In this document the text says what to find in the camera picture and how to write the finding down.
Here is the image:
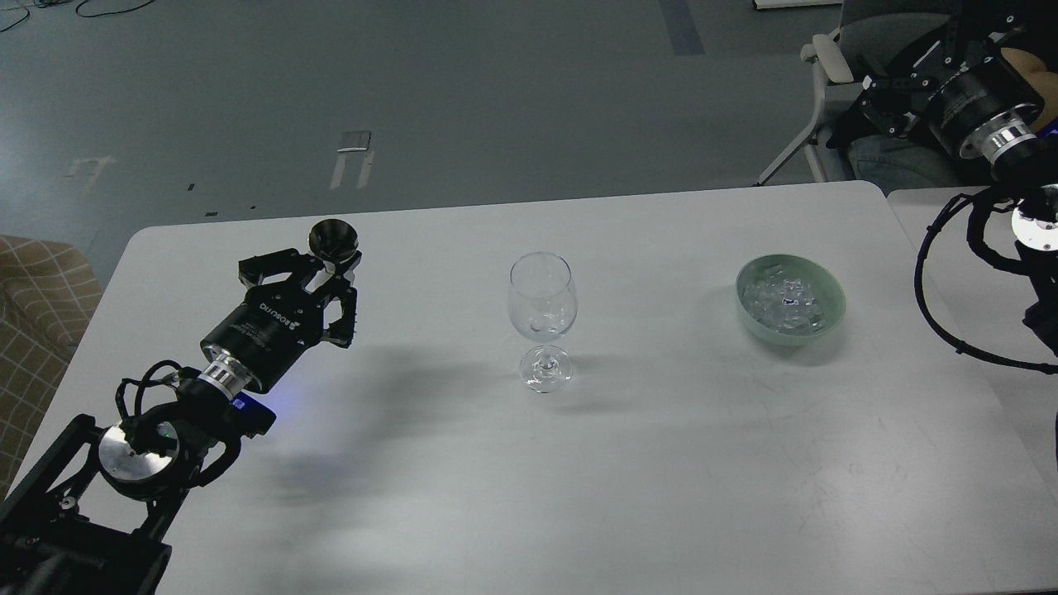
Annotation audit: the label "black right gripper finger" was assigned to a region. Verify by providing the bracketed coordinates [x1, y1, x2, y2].
[856, 87, 931, 138]
[859, 12, 1005, 92]

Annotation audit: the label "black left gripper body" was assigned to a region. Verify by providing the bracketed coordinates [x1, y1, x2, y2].
[200, 285, 325, 394]

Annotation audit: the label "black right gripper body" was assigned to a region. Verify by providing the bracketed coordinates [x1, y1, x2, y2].
[923, 50, 1041, 166]

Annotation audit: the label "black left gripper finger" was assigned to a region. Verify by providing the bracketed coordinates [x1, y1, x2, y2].
[238, 248, 322, 288]
[310, 256, 362, 348]

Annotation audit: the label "steel double jigger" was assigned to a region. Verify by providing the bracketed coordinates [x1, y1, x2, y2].
[307, 218, 362, 276]

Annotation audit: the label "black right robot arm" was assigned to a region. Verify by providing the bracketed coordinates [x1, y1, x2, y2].
[832, 1, 1056, 375]

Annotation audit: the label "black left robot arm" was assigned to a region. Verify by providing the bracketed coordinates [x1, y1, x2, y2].
[2, 247, 362, 594]

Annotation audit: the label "clear wine glass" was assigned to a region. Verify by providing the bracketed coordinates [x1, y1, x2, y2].
[507, 251, 579, 394]

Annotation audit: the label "clear ice cubes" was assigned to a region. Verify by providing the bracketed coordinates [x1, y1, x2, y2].
[738, 264, 829, 336]

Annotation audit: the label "white office chair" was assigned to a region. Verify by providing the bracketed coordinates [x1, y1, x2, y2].
[755, 1, 951, 186]

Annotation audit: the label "green bowl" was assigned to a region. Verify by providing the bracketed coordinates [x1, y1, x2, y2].
[736, 254, 847, 348]

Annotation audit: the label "plaid beige sofa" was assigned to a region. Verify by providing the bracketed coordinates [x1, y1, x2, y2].
[1, 235, 102, 494]

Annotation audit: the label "black floor cable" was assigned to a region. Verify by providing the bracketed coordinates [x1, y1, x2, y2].
[0, 0, 156, 32]

